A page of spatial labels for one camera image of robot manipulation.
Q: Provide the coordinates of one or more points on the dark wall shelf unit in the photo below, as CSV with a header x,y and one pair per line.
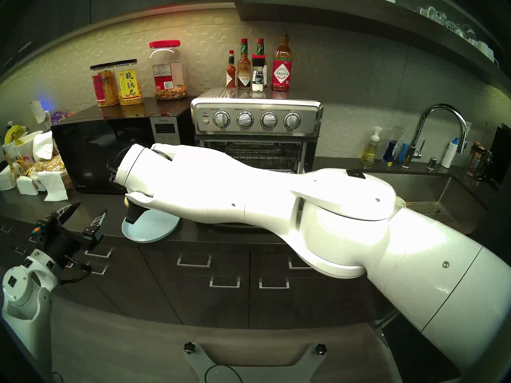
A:
x,y
319,11

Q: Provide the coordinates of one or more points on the yellow liquid soap dispenser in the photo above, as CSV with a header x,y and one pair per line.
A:
x,y
371,151

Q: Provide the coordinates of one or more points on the brown sauce Tabasco bottle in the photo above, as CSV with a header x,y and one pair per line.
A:
x,y
244,75

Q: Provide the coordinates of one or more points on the white paper napkin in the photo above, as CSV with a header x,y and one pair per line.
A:
x,y
54,188

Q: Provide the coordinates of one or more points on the stainless steel toaster oven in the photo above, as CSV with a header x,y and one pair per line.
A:
x,y
255,105

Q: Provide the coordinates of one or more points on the black countertop appliance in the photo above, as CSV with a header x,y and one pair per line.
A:
x,y
503,154

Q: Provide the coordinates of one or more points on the yellow bananas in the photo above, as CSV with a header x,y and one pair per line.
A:
x,y
12,133

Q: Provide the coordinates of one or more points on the white mug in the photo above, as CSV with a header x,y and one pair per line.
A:
x,y
474,41
484,49

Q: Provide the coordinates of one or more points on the large orange Tabasco bottle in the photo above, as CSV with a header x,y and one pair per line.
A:
x,y
282,73

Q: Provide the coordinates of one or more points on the white container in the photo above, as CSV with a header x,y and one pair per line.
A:
x,y
27,185

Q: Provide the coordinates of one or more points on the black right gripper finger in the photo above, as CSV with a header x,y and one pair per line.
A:
x,y
135,214

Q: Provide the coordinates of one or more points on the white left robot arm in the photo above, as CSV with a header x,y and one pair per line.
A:
x,y
24,306

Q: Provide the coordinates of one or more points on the blue dish soap bottle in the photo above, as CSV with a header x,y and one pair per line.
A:
x,y
390,153

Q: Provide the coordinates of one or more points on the chrome sink fitting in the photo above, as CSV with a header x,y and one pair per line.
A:
x,y
431,163

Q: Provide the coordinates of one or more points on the white paper bag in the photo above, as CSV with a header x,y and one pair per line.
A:
x,y
43,147

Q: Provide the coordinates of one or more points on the black silver microwave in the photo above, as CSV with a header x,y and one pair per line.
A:
x,y
88,154

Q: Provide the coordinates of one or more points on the stainless steel sink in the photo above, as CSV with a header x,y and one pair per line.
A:
x,y
427,186

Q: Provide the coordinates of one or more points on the metal sink grid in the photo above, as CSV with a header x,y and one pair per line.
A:
x,y
433,211

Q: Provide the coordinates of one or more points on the small red Tabasco bottle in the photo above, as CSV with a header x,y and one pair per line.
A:
x,y
231,75

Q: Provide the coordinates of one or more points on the chrome gooseneck faucet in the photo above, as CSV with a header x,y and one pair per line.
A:
x,y
406,159

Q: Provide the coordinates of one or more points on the blue sponge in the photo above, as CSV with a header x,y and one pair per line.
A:
x,y
402,153

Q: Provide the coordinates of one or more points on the white paper roll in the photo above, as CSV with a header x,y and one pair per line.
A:
x,y
38,111

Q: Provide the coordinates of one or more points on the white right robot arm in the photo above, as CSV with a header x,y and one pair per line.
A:
x,y
339,214

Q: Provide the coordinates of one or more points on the red lid clear snack jar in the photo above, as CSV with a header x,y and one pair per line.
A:
x,y
167,75

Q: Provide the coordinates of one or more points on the grey robot base bracket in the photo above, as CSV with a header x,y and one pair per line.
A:
x,y
255,372

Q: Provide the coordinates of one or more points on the white bottle blue cap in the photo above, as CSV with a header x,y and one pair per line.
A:
x,y
448,156

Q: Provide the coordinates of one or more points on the clear drinking glass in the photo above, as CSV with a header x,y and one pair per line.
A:
x,y
439,17
467,30
424,12

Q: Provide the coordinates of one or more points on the red label snack jar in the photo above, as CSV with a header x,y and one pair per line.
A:
x,y
102,89

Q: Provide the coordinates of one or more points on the dark wood base cabinet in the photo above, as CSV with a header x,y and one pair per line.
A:
x,y
199,306

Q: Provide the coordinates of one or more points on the black bracket knob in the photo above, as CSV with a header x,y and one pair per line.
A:
x,y
320,349
189,348

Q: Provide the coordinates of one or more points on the silver oven knob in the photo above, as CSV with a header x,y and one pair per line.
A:
x,y
292,121
221,119
245,119
268,120

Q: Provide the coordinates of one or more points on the light blue plate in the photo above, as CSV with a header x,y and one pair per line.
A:
x,y
159,226

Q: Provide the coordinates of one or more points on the white bowl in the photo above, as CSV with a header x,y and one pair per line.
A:
x,y
26,145

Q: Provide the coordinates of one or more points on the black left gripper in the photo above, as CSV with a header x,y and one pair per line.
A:
x,y
60,240

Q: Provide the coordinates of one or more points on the glass french press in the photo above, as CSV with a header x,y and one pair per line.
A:
x,y
476,162

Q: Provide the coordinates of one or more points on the green neck sauce bottle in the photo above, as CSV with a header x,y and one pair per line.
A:
x,y
260,47

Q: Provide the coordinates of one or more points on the white box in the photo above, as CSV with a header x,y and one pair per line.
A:
x,y
6,178

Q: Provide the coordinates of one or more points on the grey wall cabinet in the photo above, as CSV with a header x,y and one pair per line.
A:
x,y
139,3

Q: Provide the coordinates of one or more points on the clear bag of bread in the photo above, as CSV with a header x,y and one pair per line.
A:
x,y
46,164

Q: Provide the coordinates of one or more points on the glass oven door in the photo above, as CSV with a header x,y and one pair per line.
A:
x,y
223,226

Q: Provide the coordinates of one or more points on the purple snack packet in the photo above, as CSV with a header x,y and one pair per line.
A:
x,y
60,117

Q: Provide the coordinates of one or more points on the yellow label snack jar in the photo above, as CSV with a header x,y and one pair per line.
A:
x,y
129,85

